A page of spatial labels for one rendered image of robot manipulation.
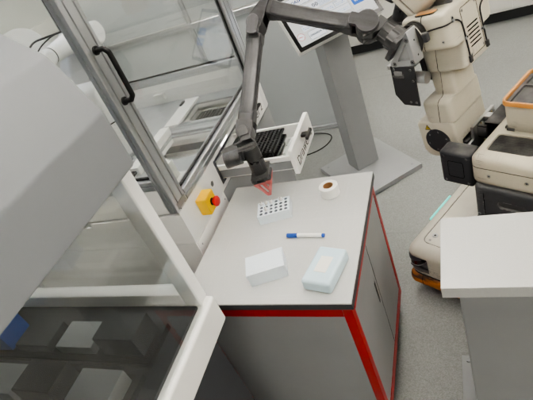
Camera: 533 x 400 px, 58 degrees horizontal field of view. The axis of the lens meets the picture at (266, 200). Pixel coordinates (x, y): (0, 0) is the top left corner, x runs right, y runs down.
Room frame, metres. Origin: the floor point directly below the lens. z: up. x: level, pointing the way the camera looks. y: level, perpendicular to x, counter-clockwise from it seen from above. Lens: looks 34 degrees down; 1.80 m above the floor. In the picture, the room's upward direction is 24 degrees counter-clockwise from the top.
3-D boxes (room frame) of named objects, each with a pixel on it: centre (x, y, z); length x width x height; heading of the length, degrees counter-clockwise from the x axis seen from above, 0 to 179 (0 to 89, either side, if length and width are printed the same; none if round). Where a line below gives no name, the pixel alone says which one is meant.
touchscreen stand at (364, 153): (2.53, -0.69, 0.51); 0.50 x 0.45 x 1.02; 11
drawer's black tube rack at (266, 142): (1.77, -0.05, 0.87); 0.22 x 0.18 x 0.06; 60
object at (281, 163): (1.77, -0.04, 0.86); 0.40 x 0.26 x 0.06; 60
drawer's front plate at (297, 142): (1.67, -0.22, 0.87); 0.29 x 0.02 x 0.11; 150
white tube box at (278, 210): (1.44, -0.01, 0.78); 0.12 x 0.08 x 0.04; 75
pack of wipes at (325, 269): (1.05, -0.08, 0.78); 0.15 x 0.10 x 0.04; 137
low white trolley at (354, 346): (1.32, 0.00, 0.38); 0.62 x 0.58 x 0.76; 150
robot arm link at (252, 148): (1.46, -0.01, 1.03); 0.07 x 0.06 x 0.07; 78
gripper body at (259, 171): (1.45, -0.02, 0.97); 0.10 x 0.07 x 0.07; 163
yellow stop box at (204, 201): (1.53, 0.21, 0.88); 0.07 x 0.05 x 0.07; 150
